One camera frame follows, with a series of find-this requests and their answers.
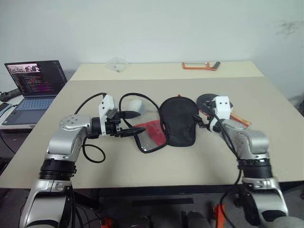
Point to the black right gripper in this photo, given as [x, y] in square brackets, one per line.
[211, 104]

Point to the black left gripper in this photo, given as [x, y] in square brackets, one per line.
[113, 127]

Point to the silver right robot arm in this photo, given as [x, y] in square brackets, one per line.
[249, 142]

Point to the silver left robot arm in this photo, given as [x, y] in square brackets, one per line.
[69, 140]

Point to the table tennis paddle black rubber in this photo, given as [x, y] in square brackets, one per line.
[204, 99]

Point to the black table tennis paddle case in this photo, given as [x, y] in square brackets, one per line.
[179, 121]

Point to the clear plastic bag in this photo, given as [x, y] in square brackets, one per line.
[117, 64]

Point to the blue open laptop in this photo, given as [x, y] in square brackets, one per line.
[35, 80]

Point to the dark rounded shape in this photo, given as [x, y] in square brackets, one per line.
[197, 219]

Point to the black handheld controller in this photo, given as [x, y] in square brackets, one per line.
[8, 94]

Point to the dark smartphone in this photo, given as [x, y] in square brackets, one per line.
[3, 107]

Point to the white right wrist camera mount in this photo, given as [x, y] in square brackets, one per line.
[223, 107]

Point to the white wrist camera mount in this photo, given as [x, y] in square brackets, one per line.
[107, 102]
[223, 107]

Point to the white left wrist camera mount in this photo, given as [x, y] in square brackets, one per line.
[107, 102]

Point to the black table frame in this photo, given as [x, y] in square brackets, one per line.
[166, 190]

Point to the orange bracket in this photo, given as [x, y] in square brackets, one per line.
[219, 215]
[106, 223]

